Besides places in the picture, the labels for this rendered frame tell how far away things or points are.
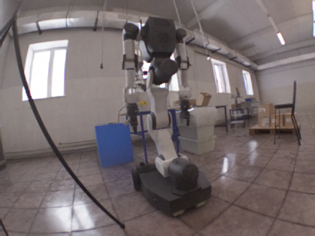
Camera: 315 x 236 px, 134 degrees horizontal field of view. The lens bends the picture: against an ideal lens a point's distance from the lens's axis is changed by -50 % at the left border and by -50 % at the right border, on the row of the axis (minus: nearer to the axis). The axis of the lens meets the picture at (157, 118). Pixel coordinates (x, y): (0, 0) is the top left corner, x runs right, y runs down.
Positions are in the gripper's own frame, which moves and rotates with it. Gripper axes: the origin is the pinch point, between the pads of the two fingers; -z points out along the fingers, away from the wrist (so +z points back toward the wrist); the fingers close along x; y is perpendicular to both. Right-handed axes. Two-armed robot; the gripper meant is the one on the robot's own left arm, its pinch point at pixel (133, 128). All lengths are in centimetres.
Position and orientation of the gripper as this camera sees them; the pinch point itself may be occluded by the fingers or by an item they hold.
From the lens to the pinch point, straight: 104.0
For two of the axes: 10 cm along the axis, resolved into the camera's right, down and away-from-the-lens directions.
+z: -0.5, -9.8, -2.0
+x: -3.2, -1.7, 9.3
